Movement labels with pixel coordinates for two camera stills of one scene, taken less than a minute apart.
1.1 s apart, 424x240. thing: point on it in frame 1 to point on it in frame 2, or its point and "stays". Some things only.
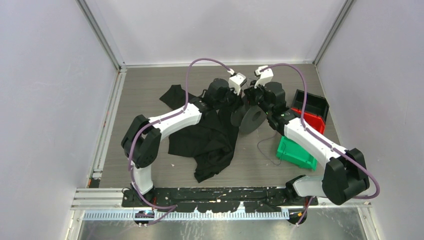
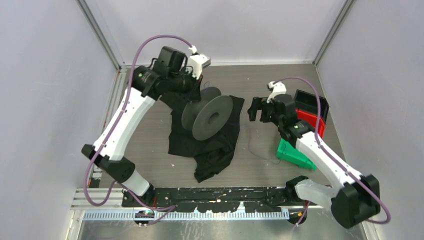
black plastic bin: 315,104 stays
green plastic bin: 291,152 stays
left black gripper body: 230,101 to 184,84
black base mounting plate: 218,199 stays
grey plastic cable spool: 249,118 to 208,116
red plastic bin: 317,122 stays
